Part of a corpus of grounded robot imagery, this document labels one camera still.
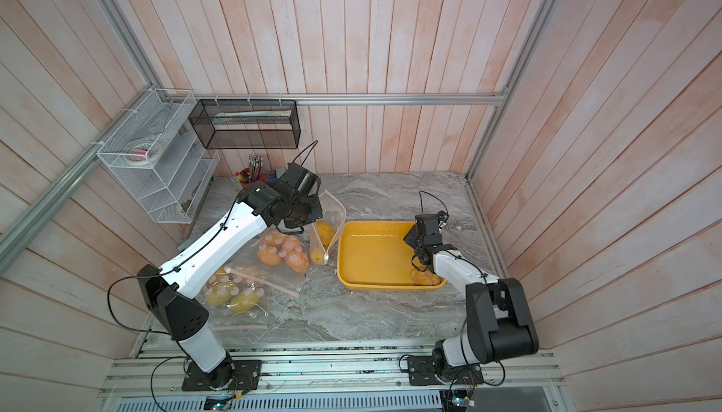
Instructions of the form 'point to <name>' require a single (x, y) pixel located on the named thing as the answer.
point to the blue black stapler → (273, 175)
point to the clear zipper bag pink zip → (236, 302)
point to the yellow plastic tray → (373, 255)
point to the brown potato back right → (426, 277)
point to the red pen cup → (245, 184)
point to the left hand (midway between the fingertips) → (317, 217)
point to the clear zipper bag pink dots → (327, 226)
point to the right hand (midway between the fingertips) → (416, 232)
